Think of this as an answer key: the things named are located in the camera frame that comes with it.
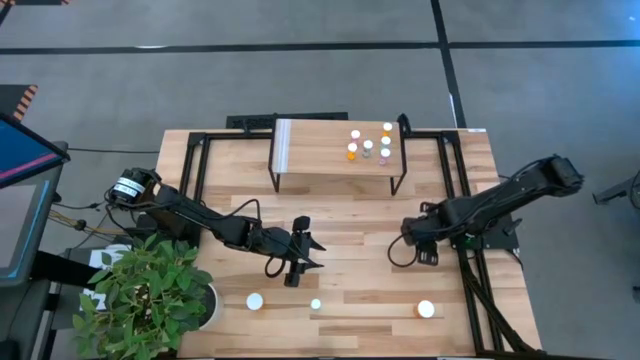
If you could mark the large blue-screen monitor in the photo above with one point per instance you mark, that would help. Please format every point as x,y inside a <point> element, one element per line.
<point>25,150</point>

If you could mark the grey tilted display panel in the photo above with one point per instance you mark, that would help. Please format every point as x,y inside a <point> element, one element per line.
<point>20,225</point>

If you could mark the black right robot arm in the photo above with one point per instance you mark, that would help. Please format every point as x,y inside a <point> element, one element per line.
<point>500,200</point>

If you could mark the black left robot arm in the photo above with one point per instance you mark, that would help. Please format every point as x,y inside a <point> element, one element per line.
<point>190,212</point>

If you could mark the black aluminium rig frame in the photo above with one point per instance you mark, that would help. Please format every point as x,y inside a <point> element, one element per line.
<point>430,134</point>

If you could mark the green bottle with white pills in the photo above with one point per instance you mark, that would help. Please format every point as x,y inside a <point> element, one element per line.
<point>315,304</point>

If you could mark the white printed sign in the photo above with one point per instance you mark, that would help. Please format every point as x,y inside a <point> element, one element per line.
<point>97,257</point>

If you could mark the teal bottle with coloured pills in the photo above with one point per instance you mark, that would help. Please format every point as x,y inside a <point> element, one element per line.
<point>367,147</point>

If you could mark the large orange medicine bottle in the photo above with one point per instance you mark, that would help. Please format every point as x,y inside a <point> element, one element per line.
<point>425,309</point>
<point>254,301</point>

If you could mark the black orange striped mat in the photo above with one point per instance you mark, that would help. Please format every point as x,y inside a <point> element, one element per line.
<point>17,100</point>

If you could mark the black chair base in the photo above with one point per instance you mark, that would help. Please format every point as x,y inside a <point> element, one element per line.
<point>617,192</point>

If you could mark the green plant in white pot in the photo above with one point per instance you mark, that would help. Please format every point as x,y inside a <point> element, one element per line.
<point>145,295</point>

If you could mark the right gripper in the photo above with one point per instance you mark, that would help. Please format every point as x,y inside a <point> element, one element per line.
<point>417,232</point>

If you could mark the small green medicine bottle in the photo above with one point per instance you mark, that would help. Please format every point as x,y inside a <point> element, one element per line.
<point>385,142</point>

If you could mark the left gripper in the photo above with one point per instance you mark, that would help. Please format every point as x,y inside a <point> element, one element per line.
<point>287,252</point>

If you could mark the small orange medicine bottle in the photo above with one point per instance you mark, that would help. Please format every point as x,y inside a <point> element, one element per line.
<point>352,150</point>
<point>387,128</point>

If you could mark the wooden shelf black metal legs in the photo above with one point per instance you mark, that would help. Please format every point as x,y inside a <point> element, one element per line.
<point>310,150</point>

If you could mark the small pink medicine bottle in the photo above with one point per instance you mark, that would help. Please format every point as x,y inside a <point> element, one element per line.
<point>355,135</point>
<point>384,156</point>

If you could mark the black equipment stand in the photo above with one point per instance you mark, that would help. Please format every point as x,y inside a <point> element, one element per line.
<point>60,267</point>

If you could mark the white sticker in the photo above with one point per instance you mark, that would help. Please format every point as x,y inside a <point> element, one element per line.
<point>476,130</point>

